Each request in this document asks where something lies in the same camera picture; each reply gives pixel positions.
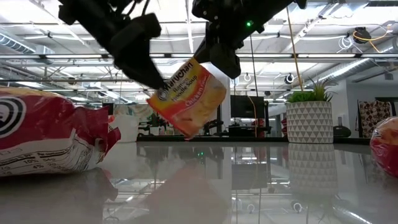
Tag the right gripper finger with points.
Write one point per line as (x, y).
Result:
(204, 54)
(227, 60)

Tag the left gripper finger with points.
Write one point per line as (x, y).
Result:
(146, 76)

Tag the orange Maruchan ramen pack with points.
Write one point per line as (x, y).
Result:
(189, 99)

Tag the red Maruchan ramen pack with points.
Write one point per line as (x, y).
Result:
(46, 130)
(387, 146)

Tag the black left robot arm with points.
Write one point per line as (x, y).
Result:
(93, 15)

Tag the small black lab robot arm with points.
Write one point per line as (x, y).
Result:
(213, 125)
(155, 123)

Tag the ceiling light strip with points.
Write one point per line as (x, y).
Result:
(158, 56)
(267, 56)
(326, 56)
(74, 56)
(180, 56)

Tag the black computer monitor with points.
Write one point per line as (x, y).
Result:
(247, 107)

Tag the white plastic bin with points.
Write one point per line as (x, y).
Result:
(127, 129)

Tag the green plant in white pot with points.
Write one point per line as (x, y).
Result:
(309, 119)

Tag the black round object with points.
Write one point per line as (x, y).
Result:
(341, 132)

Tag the brown patterned fabric chair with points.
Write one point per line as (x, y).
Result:
(374, 119)

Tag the black metal table frame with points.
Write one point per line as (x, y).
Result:
(248, 139)

